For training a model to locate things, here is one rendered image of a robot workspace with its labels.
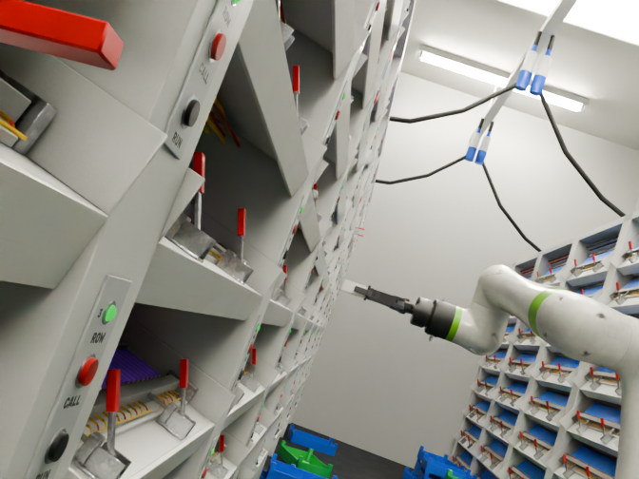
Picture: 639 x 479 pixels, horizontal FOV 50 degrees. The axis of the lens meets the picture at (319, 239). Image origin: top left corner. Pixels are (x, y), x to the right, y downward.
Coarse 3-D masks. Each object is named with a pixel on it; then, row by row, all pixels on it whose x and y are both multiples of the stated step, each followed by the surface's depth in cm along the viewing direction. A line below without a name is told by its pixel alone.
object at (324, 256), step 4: (328, 228) 185; (332, 228) 185; (328, 232) 185; (320, 248) 190; (324, 248) 245; (320, 252) 197; (324, 252) 226; (328, 252) 245; (320, 256) 204; (324, 256) 226; (328, 256) 245; (332, 256) 245; (316, 260) 200; (320, 260) 213; (324, 260) 225; (328, 260) 245; (316, 264) 207; (320, 264) 222; (324, 264) 234; (316, 268) 217; (320, 268) 230; (324, 268) 244; (320, 272) 240
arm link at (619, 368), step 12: (636, 324) 130; (636, 336) 128; (636, 348) 128; (624, 360) 129; (636, 360) 129; (624, 372) 131; (636, 372) 129; (624, 384) 132; (636, 384) 129; (624, 396) 131; (636, 396) 128; (624, 408) 130; (636, 408) 128; (624, 420) 129; (636, 420) 127; (624, 432) 128; (636, 432) 126; (624, 444) 127; (636, 444) 125; (624, 456) 126; (636, 456) 124; (624, 468) 125; (636, 468) 123
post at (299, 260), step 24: (408, 0) 184; (384, 24) 183; (384, 48) 182; (360, 96) 180; (360, 120) 179; (336, 192) 177; (288, 264) 175; (312, 264) 177; (264, 336) 172; (264, 360) 172; (240, 432) 169
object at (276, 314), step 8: (280, 280) 113; (280, 288) 174; (288, 288) 174; (272, 296) 113; (288, 296) 173; (296, 296) 173; (304, 296) 173; (272, 304) 121; (280, 304) 137; (288, 304) 173; (296, 304) 173; (272, 312) 128; (280, 312) 141; (288, 312) 159; (264, 320) 126; (272, 320) 138; (280, 320) 153
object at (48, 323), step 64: (64, 0) 36; (128, 0) 36; (192, 0) 36; (128, 64) 36; (128, 192) 36; (128, 256) 39; (0, 320) 34; (64, 320) 34; (0, 384) 33; (0, 448) 33
